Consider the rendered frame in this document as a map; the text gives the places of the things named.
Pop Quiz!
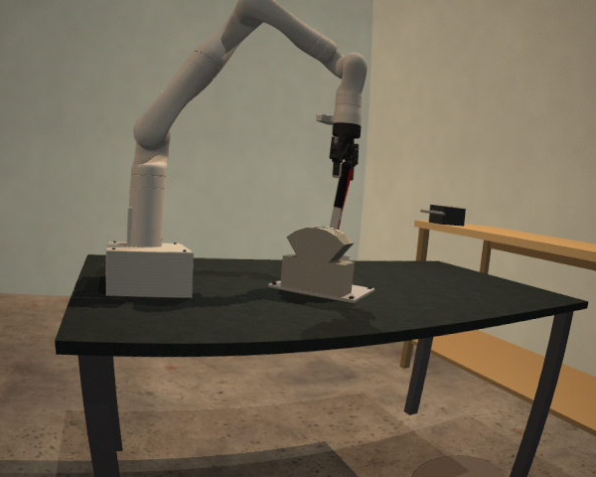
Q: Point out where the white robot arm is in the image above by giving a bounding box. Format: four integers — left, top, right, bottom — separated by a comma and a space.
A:
126, 0, 368, 247

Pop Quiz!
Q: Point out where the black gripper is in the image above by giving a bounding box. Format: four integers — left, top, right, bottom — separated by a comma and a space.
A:
330, 122, 361, 181

